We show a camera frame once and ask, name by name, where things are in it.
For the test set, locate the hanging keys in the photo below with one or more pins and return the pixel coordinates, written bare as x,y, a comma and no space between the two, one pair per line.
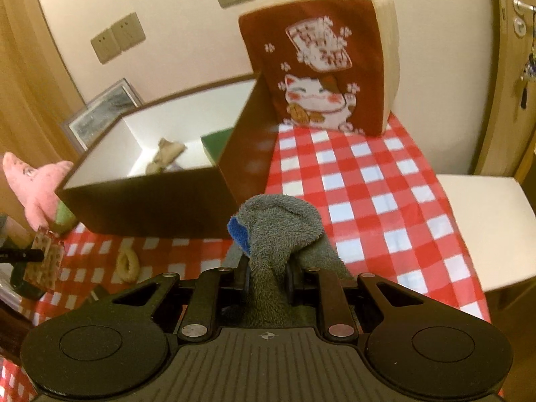
528,79

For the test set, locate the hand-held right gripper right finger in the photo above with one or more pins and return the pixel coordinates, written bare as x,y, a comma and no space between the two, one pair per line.
297,280

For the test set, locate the red checkered tablecloth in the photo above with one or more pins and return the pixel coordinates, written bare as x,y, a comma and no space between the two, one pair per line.
356,184

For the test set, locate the wooden side panel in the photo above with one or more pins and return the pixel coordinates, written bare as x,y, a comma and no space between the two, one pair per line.
29,71

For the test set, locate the pink plush toy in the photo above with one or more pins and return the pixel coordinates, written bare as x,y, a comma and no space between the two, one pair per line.
37,184

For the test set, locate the brown translucent canister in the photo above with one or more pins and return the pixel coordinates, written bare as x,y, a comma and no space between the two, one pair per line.
12,331

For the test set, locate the framed picture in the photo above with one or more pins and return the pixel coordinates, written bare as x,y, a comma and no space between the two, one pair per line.
100,109

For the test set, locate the wooden door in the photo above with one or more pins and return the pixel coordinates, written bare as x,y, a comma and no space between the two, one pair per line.
502,92

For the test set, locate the white wooden chair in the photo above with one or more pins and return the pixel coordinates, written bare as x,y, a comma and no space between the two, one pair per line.
494,226

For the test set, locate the cream scrunchie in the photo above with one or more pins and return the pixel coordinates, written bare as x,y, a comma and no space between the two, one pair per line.
121,266

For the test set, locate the red cat print cushion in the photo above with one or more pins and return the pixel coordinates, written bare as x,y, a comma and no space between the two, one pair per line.
318,50

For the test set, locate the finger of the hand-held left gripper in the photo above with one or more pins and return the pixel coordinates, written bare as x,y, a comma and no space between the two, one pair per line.
21,255

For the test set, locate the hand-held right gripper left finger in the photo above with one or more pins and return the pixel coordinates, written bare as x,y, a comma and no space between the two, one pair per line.
240,279

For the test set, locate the dotted paper packet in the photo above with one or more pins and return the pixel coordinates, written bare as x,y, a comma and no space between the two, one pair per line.
46,264

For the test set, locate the green and yellow sponge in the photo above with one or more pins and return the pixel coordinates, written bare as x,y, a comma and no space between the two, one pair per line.
215,146

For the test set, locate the grey terry cloth blue patch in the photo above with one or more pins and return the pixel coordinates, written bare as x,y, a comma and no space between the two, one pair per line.
272,234

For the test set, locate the beige socks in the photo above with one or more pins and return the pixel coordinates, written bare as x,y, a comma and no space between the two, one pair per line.
165,153

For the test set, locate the brown cardboard box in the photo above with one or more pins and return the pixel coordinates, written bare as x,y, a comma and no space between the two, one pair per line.
167,201

